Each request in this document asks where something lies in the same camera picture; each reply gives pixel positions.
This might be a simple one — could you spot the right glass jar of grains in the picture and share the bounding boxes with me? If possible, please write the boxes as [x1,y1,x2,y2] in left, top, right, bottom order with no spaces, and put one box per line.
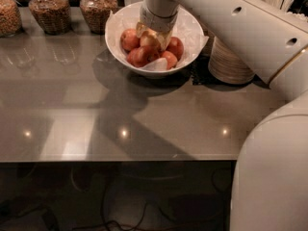
[79,0,118,35]

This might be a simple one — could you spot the black mesh mat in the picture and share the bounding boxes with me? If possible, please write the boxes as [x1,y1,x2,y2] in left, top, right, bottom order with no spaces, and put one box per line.
[191,56,270,91]

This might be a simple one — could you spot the red apple front right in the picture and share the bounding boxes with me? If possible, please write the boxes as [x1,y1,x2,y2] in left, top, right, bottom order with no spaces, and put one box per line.
[160,51,178,70]

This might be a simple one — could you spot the red apple back left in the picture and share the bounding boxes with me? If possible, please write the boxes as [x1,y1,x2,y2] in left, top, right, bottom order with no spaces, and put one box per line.
[120,28,140,51]

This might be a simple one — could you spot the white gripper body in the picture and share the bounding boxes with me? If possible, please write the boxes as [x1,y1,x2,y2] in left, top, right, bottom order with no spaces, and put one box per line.
[140,0,178,33]

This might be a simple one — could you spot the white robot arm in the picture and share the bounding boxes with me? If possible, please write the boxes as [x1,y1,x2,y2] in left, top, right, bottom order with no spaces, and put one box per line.
[141,0,308,231]

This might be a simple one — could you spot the middle glass jar of grains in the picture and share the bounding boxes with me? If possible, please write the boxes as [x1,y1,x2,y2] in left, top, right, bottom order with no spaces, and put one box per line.
[28,0,71,35]

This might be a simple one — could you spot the red apple front left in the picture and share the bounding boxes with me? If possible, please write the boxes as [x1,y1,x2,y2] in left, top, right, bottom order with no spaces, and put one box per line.
[126,45,160,68]

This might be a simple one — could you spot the white ceramic bowl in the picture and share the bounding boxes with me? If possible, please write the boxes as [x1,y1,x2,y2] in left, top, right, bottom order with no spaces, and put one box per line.
[104,1,205,80]

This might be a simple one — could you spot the glass jar of grains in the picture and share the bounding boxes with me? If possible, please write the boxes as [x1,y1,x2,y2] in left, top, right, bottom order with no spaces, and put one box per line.
[28,0,71,35]
[0,0,22,38]
[79,0,118,35]

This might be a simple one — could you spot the left glass jar of grains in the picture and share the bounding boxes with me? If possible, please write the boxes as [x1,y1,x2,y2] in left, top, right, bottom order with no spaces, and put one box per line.
[0,0,22,38]

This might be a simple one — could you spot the white paper bowl liner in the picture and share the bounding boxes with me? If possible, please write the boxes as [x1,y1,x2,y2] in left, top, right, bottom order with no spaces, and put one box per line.
[105,2,210,72]

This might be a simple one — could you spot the red apple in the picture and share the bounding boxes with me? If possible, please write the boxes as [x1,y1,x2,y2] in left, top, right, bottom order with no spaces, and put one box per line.
[126,45,160,68]
[167,37,184,60]
[120,28,140,51]
[160,51,178,70]

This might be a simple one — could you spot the front stack of paper bowls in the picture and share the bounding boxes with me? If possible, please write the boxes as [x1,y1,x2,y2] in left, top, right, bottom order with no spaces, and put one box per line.
[208,37,254,85]

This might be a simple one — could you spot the yellow-red apple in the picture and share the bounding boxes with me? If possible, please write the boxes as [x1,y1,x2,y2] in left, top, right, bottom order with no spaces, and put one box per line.
[140,32,162,51]

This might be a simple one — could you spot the black cables under table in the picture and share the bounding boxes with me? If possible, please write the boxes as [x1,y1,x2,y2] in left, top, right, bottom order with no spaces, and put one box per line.
[0,164,235,231]

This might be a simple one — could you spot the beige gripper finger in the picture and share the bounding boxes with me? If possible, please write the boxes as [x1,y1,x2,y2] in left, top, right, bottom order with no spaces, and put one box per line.
[136,22,149,39]
[156,31,172,51]

